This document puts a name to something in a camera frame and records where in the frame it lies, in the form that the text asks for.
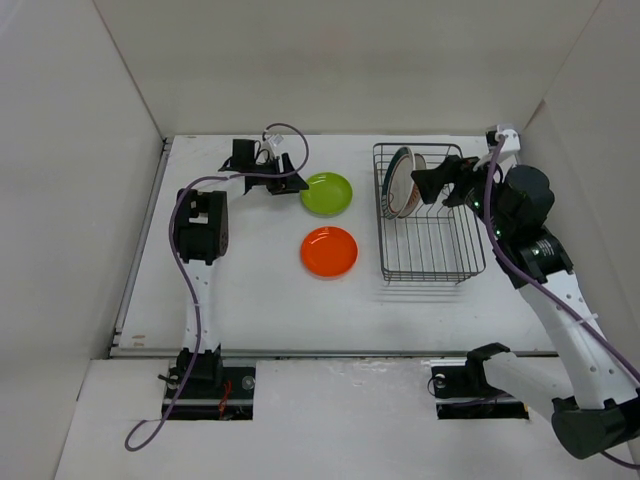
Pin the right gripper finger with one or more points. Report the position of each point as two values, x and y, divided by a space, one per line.
456 197
430 182

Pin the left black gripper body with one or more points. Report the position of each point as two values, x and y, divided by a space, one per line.
269 175

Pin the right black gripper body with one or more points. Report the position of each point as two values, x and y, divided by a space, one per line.
470 181

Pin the orange sunburst patterned plate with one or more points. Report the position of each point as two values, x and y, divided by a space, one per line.
414 199

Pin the green rimmed white plate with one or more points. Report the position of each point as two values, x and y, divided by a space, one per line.
398 184

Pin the green plastic plate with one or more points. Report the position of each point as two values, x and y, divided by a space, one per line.
328 194

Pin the orange plastic plate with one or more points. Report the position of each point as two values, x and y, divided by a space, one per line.
329 252

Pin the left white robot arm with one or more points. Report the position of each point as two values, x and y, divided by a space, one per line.
199 235

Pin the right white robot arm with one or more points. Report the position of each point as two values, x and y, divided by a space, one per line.
597 408

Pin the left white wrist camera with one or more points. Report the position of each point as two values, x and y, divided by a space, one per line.
270 146

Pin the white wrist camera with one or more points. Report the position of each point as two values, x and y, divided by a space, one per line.
508 137
270 146

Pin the grey wire dish rack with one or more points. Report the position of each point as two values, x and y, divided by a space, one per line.
434 243

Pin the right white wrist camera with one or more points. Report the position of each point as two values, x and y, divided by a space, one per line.
508 137

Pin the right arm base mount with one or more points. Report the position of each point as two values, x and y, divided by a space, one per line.
460 396

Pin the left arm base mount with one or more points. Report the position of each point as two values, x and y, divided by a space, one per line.
230 400

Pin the aluminium rail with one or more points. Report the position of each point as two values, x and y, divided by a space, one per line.
130 353

